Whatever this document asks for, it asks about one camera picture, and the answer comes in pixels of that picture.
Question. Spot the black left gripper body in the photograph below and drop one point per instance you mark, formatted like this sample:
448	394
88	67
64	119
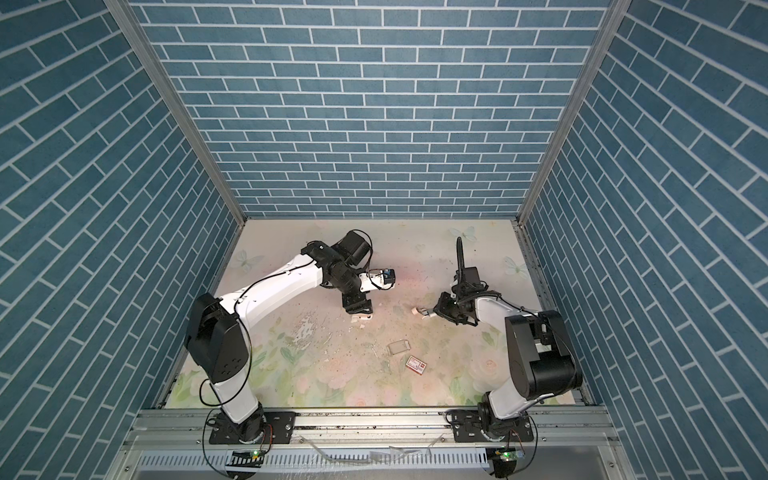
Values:
350	284

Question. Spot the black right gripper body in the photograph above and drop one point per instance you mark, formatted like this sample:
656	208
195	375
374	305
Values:
451	308

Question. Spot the red staple box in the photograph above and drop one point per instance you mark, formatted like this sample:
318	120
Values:
416	365

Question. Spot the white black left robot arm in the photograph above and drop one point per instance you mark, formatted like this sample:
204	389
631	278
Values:
219	329

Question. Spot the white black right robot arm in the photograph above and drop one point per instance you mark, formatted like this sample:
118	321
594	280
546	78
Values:
541	360

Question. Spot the empty clear staple tray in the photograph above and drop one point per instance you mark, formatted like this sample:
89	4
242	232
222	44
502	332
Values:
399	347

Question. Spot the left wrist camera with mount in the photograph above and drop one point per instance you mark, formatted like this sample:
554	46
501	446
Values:
377	280

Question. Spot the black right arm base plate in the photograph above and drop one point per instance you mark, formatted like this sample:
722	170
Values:
474	426

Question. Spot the aluminium front rail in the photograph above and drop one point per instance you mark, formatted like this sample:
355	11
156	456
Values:
571	442

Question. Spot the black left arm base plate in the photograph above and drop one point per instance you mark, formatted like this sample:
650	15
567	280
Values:
275	427

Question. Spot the aluminium corner post left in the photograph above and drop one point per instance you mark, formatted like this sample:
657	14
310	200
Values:
129	26

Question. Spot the aluminium corner post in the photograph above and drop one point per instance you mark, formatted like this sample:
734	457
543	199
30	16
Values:
129	26
605	35

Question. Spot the aluminium corner post right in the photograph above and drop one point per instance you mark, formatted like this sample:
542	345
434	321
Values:
605	35

